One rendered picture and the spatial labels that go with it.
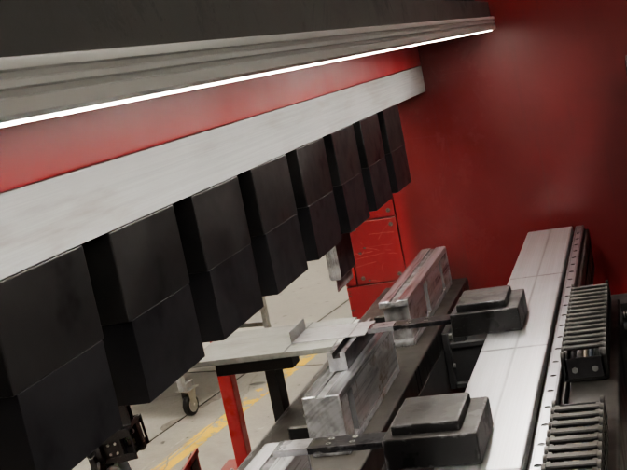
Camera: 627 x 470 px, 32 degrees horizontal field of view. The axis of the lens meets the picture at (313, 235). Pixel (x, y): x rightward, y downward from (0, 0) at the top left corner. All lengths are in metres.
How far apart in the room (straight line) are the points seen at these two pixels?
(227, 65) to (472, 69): 1.87
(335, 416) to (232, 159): 0.50
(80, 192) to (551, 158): 1.77
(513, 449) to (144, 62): 0.77
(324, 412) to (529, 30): 1.24
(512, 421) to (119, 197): 0.58
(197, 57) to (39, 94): 0.20
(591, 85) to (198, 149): 1.51
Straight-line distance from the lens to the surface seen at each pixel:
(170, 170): 1.13
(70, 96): 0.54
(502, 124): 2.59
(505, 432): 1.32
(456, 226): 2.64
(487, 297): 1.75
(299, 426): 1.72
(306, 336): 1.86
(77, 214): 0.95
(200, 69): 0.70
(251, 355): 1.82
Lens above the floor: 1.45
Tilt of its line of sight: 9 degrees down
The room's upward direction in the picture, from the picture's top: 11 degrees counter-clockwise
